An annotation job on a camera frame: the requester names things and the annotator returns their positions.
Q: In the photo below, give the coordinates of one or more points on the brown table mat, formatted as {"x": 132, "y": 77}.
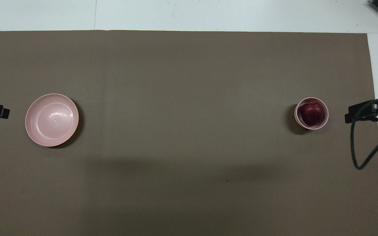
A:
{"x": 189, "y": 98}

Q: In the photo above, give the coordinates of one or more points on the pink bowl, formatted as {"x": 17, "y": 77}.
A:
{"x": 296, "y": 114}

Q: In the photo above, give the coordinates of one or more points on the pink plate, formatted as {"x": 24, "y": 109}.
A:
{"x": 52, "y": 119}

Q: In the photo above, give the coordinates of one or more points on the dark red apple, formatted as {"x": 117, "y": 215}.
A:
{"x": 312, "y": 114}

